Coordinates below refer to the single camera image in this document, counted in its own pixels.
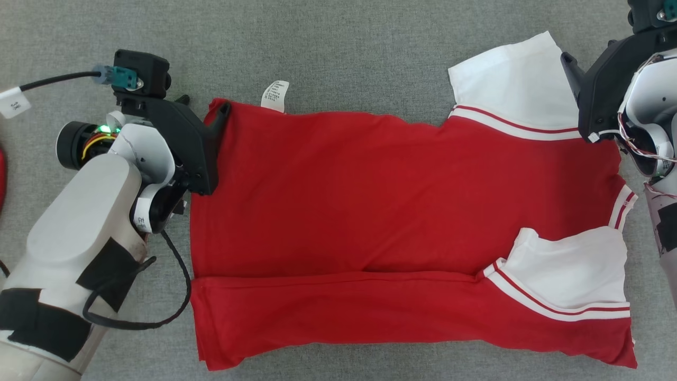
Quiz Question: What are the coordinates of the red jersey with white trim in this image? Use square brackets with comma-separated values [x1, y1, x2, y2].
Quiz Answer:
[189, 31, 639, 371]

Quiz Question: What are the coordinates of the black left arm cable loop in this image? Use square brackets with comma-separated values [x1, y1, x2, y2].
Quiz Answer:
[82, 230, 192, 330]

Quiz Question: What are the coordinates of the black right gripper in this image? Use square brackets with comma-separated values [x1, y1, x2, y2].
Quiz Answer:
[560, 24, 677, 143]

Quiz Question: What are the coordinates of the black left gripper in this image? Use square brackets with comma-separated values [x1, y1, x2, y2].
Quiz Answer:
[113, 90, 233, 196]

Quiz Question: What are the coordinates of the left camera cable teal plug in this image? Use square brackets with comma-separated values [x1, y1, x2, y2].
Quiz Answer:
[19, 65, 144, 93]

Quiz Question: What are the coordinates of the white cable label tag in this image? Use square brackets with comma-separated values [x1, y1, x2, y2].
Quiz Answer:
[0, 87, 31, 120]

